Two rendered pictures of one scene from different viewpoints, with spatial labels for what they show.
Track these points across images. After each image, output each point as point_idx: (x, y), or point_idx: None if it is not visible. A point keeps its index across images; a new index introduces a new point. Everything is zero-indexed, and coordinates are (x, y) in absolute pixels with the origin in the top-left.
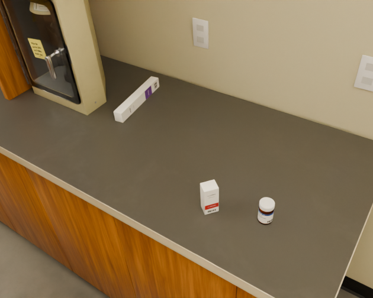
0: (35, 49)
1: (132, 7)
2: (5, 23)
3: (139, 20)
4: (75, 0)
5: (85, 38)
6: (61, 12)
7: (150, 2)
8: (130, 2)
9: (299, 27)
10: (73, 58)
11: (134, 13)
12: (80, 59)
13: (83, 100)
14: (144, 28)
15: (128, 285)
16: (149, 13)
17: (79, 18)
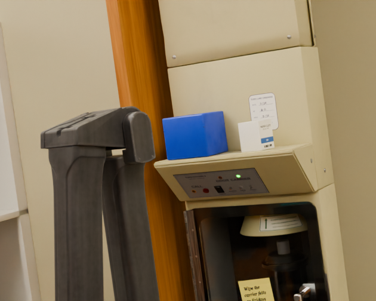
0: (251, 299)
1: (349, 245)
2: (191, 268)
3: (363, 263)
4: (332, 207)
5: (340, 267)
6: (324, 220)
7: None
8: (346, 237)
9: None
10: (333, 296)
11: (352, 253)
12: (338, 300)
13: None
14: (372, 274)
15: None
16: None
17: (335, 234)
